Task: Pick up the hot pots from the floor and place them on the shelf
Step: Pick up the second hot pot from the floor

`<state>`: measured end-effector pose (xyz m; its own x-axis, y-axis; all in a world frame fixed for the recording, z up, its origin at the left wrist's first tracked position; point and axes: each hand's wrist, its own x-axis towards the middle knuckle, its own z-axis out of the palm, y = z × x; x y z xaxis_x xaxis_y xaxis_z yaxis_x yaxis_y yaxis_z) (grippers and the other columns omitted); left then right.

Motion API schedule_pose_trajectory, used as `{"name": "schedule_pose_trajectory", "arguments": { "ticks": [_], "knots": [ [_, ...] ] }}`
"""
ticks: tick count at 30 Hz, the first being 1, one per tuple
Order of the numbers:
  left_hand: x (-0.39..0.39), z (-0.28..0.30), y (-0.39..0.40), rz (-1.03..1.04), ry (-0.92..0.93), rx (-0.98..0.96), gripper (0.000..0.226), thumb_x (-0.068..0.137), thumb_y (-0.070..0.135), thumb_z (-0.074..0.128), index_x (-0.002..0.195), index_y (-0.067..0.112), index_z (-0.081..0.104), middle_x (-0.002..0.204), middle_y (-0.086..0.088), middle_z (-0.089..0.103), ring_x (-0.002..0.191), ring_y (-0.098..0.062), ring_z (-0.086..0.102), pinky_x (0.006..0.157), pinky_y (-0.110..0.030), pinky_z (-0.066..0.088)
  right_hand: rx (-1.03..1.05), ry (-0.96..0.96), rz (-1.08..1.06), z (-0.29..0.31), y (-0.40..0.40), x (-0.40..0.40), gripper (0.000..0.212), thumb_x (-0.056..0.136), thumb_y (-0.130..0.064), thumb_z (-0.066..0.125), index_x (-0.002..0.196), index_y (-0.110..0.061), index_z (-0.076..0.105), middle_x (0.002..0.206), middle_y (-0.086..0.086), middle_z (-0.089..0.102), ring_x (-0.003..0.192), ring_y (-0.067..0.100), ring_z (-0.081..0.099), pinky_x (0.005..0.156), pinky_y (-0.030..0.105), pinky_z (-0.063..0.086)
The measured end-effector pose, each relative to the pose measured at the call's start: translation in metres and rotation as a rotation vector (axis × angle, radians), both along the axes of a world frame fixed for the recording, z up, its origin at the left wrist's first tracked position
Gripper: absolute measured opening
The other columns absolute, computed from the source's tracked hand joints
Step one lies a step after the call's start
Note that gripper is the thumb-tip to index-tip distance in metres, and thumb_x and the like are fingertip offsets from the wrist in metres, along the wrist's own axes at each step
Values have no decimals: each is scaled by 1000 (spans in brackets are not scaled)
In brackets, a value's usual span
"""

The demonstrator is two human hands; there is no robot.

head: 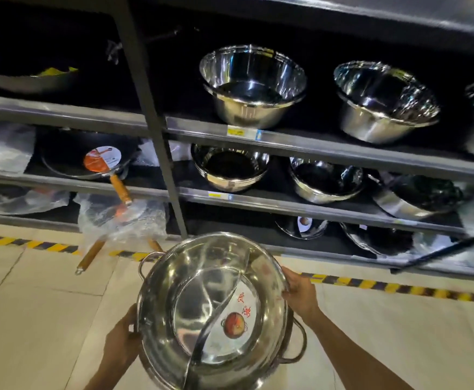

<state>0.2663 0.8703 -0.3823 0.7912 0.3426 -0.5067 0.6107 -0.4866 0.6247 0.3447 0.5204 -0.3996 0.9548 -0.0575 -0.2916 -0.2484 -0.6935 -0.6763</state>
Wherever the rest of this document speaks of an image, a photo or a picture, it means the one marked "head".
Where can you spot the person's right hand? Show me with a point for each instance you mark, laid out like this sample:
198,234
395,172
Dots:
304,298

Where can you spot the yellow black hazard tape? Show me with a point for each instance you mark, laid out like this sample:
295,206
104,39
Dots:
3,240

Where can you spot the person's left hand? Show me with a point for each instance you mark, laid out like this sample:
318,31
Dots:
121,345

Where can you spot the stack of steel woks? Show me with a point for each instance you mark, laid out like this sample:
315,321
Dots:
379,241

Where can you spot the clear plastic wrapping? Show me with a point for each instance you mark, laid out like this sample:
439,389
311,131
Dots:
432,244

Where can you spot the small divided steel hotpot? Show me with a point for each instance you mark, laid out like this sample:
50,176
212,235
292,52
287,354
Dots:
294,231

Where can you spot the black metal shelving unit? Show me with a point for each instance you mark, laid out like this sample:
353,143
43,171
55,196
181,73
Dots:
145,97

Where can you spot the person's right forearm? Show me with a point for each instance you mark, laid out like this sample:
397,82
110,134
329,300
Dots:
355,361

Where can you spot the yellow white price tag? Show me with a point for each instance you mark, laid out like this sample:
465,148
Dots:
243,133

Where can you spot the dark pan with yellow label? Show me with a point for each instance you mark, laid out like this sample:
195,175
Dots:
17,83

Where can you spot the large divided steel hotpot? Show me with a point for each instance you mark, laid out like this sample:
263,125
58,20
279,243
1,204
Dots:
204,304

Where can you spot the white blue price tag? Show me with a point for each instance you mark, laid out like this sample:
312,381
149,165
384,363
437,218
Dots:
220,195

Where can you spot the clear plastic wrapped item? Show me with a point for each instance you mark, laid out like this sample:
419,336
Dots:
5,150

